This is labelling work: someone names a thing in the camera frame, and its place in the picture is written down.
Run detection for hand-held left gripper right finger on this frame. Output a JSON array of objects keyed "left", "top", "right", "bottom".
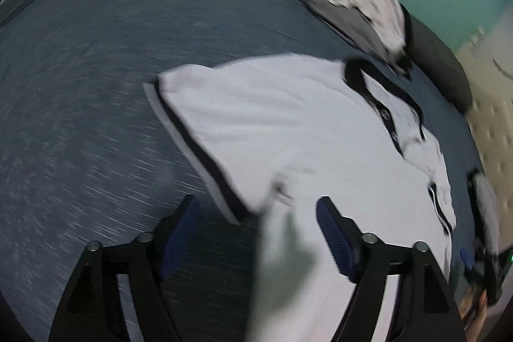
[{"left": 316, "top": 196, "right": 467, "bottom": 342}]

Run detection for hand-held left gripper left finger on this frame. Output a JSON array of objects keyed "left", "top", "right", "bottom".
[{"left": 48, "top": 195, "right": 203, "bottom": 342}]

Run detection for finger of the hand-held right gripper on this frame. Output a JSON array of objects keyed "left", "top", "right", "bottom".
[{"left": 460, "top": 248, "right": 476, "bottom": 271}]

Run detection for white polo shirt black trim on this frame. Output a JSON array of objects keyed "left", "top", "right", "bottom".
[{"left": 143, "top": 54, "right": 458, "bottom": 342}]

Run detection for pile of white grey black clothes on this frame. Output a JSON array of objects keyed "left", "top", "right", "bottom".
[{"left": 391, "top": 46, "right": 414, "bottom": 81}]

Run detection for person's right hand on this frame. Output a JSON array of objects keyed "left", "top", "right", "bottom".
[{"left": 460, "top": 292, "right": 492, "bottom": 342}]

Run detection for cream tufted headboard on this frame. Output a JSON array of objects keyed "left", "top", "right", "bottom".
[{"left": 457, "top": 5, "right": 513, "bottom": 206}]

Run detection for blue patterned bed sheet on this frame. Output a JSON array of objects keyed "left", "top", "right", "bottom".
[{"left": 0, "top": 0, "right": 485, "bottom": 342}]

